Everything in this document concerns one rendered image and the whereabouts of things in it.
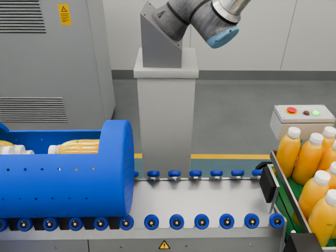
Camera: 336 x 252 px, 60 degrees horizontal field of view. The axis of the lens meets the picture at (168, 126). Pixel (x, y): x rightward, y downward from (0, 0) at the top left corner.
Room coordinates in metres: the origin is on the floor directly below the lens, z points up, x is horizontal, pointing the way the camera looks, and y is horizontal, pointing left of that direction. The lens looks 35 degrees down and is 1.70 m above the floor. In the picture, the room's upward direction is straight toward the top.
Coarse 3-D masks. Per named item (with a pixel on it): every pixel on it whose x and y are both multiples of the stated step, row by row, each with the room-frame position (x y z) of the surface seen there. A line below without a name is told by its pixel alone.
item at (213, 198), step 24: (144, 192) 0.69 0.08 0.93; (168, 192) 0.69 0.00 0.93; (192, 192) 0.69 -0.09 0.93; (216, 192) 0.69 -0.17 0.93; (240, 192) 0.69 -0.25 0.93; (120, 216) 0.59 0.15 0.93; (144, 216) 0.59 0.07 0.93; (168, 216) 0.59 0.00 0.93; (192, 216) 0.59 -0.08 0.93; (216, 216) 0.59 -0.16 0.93; (240, 216) 0.59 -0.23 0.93; (264, 216) 0.59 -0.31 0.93; (0, 240) 0.52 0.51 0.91; (24, 240) 0.52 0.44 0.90; (48, 240) 0.52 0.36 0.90; (72, 240) 0.52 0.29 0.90; (96, 240) 0.52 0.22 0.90; (120, 240) 0.52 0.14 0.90; (144, 240) 0.52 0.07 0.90; (168, 240) 0.53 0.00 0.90; (192, 240) 0.53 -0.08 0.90; (216, 240) 0.53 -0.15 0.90; (240, 240) 0.53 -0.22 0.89; (264, 240) 0.53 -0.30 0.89
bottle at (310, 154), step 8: (304, 144) 0.79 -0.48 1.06; (312, 144) 0.77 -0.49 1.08; (320, 144) 0.76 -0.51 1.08; (304, 152) 0.77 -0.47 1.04; (312, 152) 0.75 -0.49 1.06; (320, 152) 0.75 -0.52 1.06; (304, 160) 0.76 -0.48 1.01; (312, 160) 0.75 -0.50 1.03; (296, 168) 0.78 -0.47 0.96; (304, 168) 0.75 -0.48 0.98; (312, 168) 0.75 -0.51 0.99; (296, 176) 0.76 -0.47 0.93; (304, 176) 0.75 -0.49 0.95; (312, 176) 0.75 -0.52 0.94; (304, 184) 0.75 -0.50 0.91
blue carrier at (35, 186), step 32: (0, 128) 0.74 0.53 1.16; (128, 128) 0.70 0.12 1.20; (0, 160) 0.55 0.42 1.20; (32, 160) 0.55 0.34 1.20; (64, 160) 0.55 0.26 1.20; (96, 160) 0.55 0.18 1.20; (128, 160) 0.64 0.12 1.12; (0, 192) 0.50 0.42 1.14; (32, 192) 0.51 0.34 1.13; (64, 192) 0.51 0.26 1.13; (96, 192) 0.51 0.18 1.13; (128, 192) 0.58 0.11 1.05
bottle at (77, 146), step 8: (64, 144) 0.63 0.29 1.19; (72, 144) 0.63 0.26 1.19; (80, 144) 0.63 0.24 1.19; (88, 144) 0.63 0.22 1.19; (96, 144) 0.63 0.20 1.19; (56, 152) 0.62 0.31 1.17; (64, 152) 0.61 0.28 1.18; (72, 152) 0.61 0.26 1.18; (80, 152) 0.61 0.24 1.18; (88, 152) 0.61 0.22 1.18; (96, 152) 0.61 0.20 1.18
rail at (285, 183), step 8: (272, 152) 0.84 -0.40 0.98; (272, 160) 0.82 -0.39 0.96; (280, 168) 0.76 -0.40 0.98; (280, 176) 0.73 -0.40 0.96; (288, 184) 0.68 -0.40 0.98; (288, 192) 0.65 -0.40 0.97; (296, 200) 0.61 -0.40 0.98; (296, 208) 0.59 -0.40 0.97; (296, 216) 0.57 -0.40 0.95; (304, 224) 0.53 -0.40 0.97; (304, 232) 0.51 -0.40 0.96
